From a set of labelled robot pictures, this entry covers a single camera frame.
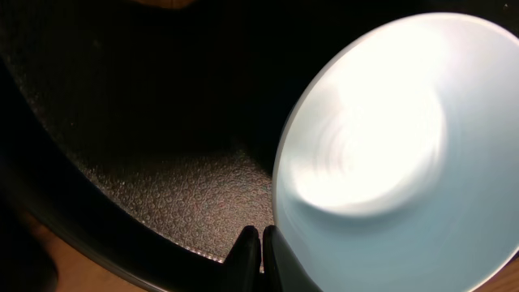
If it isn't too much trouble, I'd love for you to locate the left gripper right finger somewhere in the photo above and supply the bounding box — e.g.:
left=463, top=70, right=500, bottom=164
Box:
left=263, top=225, right=321, bottom=292

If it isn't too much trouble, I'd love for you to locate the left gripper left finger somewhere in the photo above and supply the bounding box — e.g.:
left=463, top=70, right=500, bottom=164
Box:
left=221, top=225, right=261, bottom=292

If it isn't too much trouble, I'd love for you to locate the light blue bowl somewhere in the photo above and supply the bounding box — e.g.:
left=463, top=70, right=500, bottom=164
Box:
left=272, top=13, right=518, bottom=291

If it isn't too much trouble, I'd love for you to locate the round black tray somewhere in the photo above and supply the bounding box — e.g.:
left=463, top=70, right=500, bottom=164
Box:
left=1, top=0, right=518, bottom=291

